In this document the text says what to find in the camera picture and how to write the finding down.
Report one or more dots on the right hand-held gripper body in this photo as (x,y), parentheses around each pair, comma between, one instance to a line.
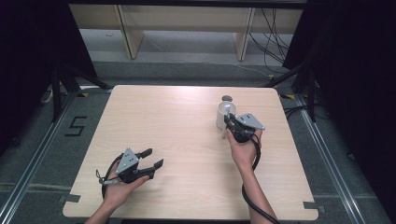
(247,124)

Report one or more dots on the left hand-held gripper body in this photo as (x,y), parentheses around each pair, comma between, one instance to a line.
(128,163)

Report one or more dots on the white cup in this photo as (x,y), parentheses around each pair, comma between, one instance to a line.
(221,118)

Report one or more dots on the person's left hand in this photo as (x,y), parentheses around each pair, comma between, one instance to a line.
(121,189)

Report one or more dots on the person's right hand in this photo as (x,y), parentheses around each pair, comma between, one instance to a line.
(244,152)

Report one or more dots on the small dark round object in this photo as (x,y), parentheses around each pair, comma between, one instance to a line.
(226,98)

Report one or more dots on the yellow tape piece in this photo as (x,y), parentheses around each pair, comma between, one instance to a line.
(288,96)
(82,94)

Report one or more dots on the grey tape piece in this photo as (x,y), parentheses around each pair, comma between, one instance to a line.
(70,198)
(313,206)

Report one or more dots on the black metal stand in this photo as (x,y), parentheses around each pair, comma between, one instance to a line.
(311,96)
(56,93)

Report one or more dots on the beige wooden desk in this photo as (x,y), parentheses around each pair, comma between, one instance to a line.
(186,18)

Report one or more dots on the black curtain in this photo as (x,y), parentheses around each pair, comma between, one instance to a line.
(358,77)
(31,62)

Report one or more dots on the aluminium floor rail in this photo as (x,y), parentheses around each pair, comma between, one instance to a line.
(34,158)
(330,161)

